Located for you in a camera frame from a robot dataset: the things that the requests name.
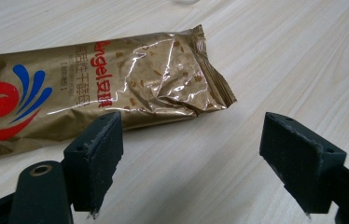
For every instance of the gold foil packet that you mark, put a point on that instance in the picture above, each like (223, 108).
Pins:
(70, 93)

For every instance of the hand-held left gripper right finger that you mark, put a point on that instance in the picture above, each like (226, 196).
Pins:
(300, 168)

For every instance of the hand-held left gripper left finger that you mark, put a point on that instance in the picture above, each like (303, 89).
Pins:
(98, 168)

